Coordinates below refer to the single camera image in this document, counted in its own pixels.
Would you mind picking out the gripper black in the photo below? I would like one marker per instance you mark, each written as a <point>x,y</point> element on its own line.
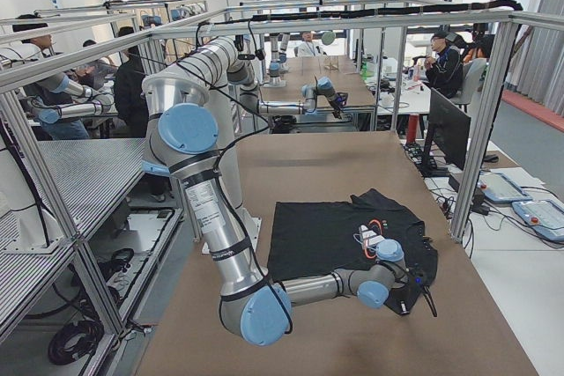
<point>410,289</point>
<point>339,103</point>

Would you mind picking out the black graphic t-shirt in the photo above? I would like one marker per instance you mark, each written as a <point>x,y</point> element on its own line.
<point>313,239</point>

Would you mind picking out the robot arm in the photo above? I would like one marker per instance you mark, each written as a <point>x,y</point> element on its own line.
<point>252,304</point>
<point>247,85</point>

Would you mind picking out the man in black cap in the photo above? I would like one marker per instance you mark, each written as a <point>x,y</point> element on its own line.
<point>444,72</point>

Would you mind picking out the black Huawei monitor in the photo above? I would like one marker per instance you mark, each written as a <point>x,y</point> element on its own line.
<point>448,129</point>

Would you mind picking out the teach pendant with red button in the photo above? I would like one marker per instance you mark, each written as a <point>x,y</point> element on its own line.
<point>500,189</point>

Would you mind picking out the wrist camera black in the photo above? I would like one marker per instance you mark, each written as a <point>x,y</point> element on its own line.
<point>341,97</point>
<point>419,276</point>

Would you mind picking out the aluminium frame structure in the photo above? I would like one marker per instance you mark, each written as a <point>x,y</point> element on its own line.
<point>392,13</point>

